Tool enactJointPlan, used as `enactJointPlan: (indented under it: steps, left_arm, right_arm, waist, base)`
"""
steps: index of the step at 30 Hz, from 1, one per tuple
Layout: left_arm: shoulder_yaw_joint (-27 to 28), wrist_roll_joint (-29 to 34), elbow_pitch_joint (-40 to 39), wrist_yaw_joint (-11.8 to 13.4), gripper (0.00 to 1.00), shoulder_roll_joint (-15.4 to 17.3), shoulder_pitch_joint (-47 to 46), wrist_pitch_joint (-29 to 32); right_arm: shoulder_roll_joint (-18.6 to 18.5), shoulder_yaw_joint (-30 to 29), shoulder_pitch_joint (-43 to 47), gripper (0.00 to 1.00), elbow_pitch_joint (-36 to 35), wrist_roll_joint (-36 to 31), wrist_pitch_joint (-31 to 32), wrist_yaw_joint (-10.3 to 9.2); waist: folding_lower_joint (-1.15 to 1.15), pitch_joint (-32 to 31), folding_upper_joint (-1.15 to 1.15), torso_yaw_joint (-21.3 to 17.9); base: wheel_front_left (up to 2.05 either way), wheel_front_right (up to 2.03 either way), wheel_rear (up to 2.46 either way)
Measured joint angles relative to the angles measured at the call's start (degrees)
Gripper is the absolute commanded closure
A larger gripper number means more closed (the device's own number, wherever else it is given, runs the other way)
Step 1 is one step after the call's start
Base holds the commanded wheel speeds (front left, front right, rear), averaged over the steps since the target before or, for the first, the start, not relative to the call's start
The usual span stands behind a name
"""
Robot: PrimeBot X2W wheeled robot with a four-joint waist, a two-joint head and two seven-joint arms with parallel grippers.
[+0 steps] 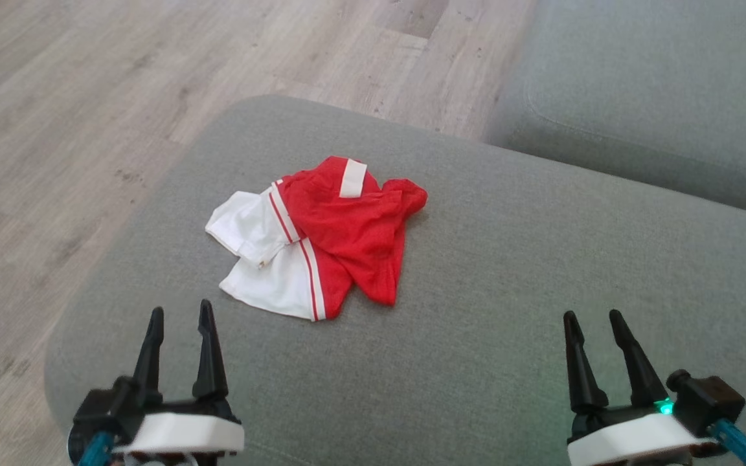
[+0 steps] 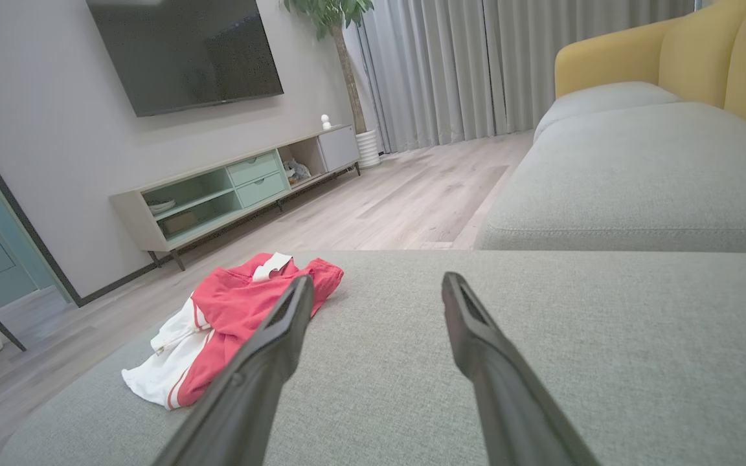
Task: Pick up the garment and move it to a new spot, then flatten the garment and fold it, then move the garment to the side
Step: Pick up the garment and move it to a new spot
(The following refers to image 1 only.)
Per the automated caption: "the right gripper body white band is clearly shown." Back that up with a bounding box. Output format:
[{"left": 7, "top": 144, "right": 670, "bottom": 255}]
[{"left": 567, "top": 398, "right": 718, "bottom": 466}]

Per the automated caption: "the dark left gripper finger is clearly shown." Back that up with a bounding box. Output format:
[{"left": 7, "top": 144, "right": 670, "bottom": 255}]
[
  {"left": 132, "top": 307, "right": 165, "bottom": 407},
  {"left": 192, "top": 299, "right": 230, "bottom": 401}
]

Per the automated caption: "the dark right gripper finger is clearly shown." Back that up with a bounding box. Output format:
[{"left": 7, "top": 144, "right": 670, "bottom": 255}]
[
  {"left": 609, "top": 309, "right": 670, "bottom": 408},
  {"left": 563, "top": 311, "right": 609, "bottom": 412}
]

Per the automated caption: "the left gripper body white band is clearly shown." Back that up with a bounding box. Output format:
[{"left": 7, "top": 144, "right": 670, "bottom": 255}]
[{"left": 113, "top": 398, "right": 245, "bottom": 466}]

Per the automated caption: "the red and white basketball jersey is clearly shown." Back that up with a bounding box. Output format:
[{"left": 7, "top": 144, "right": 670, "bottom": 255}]
[{"left": 205, "top": 155, "right": 429, "bottom": 323}]

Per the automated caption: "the large grey sofa chaise seat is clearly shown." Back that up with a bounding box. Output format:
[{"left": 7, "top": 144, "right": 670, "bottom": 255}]
[{"left": 43, "top": 94, "right": 746, "bottom": 466}]

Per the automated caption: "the left camera cable teal plug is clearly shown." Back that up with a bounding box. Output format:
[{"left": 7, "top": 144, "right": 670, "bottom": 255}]
[{"left": 76, "top": 430, "right": 116, "bottom": 466}]

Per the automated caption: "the camera cable teal plug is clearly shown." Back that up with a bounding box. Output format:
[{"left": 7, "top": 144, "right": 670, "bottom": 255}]
[
  {"left": 76, "top": 430, "right": 116, "bottom": 466},
  {"left": 710, "top": 417, "right": 746, "bottom": 466}
]

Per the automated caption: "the right camera cable teal plug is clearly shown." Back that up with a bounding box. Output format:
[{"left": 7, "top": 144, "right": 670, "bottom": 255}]
[{"left": 710, "top": 417, "right": 746, "bottom": 466}]

